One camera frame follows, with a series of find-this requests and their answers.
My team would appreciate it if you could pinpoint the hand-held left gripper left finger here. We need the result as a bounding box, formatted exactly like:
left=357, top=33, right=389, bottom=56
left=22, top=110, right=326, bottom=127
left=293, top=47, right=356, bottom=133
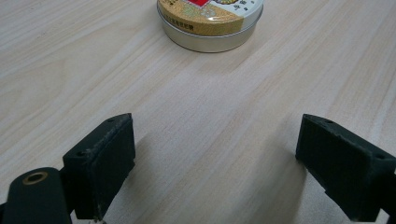
left=62, top=112, right=136, bottom=222

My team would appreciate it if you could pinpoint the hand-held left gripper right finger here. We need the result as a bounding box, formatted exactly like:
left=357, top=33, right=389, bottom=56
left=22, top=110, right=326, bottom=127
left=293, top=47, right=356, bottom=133
left=295, top=113, right=396, bottom=222

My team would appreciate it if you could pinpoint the round metal tin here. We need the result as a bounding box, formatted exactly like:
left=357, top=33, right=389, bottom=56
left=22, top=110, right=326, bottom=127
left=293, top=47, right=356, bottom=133
left=156, top=0, right=264, bottom=54

